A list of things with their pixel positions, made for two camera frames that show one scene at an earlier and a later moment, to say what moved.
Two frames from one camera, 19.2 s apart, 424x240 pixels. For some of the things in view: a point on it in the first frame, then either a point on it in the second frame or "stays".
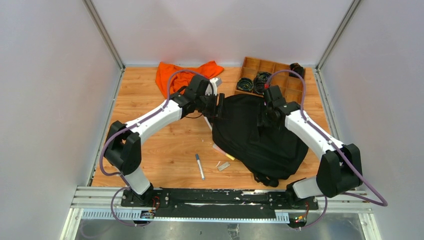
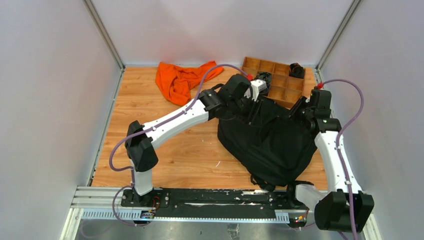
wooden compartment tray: [290, 86] stays
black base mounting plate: [188, 204] stays
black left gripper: [216, 106] to [250, 110]
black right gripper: [262, 120] to [301, 102]
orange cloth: [181, 78] stays
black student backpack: [271, 154] stays
